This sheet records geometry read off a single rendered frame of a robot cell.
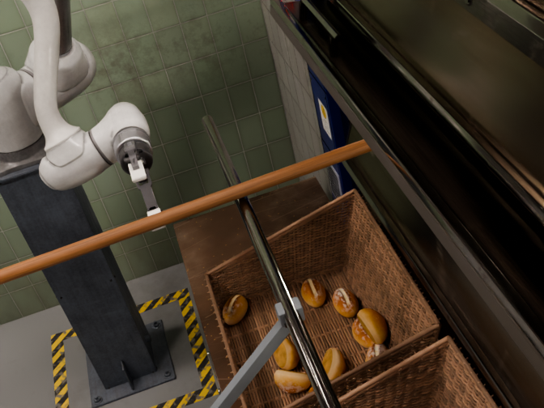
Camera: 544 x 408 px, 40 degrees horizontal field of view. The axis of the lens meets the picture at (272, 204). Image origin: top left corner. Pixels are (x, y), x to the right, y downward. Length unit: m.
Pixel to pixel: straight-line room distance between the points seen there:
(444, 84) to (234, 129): 1.82
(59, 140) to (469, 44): 1.06
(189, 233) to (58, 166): 0.75
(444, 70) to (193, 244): 1.40
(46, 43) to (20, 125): 0.46
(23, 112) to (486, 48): 1.47
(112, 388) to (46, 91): 1.39
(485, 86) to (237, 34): 1.77
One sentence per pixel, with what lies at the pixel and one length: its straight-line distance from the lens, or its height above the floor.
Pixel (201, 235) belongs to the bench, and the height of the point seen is 0.58.
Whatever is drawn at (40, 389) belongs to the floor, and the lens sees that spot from 3.10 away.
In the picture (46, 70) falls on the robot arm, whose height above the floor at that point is 1.39.
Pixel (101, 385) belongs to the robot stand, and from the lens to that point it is 2.98.
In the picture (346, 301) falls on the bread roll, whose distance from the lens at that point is 2.08.
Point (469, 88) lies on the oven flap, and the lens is 1.20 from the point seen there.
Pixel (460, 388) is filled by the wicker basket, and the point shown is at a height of 0.79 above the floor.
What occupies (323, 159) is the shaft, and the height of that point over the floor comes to 1.20.
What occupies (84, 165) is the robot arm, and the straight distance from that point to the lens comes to 1.89.
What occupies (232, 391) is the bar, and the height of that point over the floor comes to 1.01.
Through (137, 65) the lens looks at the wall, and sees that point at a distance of 2.81.
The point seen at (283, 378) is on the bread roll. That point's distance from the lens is 1.93.
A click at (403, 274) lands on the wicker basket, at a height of 0.84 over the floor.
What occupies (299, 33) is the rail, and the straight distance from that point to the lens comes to 1.61.
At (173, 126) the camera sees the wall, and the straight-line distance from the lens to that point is 2.94.
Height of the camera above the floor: 2.14
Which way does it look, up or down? 38 degrees down
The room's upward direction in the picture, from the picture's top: 14 degrees counter-clockwise
